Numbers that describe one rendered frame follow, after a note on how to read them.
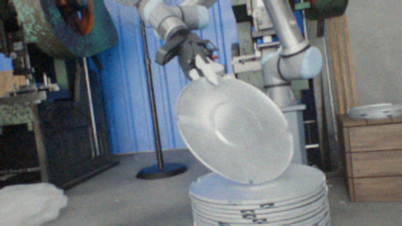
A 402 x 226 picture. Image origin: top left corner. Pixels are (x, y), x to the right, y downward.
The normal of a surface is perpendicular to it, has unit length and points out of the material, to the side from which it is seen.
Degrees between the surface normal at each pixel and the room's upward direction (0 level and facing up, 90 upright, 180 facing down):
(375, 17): 90
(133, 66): 90
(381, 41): 90
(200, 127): 55
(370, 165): 90
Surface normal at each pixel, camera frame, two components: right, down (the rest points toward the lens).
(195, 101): 0.36, -0.59
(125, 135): -0.19, 0.07
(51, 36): -0.07, 0.77
